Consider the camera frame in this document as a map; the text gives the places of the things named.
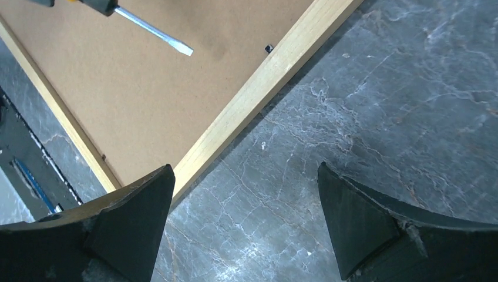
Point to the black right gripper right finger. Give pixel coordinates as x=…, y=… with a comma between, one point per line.
x=376, y=237

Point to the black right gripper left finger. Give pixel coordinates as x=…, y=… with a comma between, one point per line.
x=115, y=237

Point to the yellow handled screwdriver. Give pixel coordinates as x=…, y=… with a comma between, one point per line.
x=108, y=8

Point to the wooden picture frame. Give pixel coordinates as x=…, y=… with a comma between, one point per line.
x=131, y=103

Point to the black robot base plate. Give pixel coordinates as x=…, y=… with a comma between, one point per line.
x=32, y=186

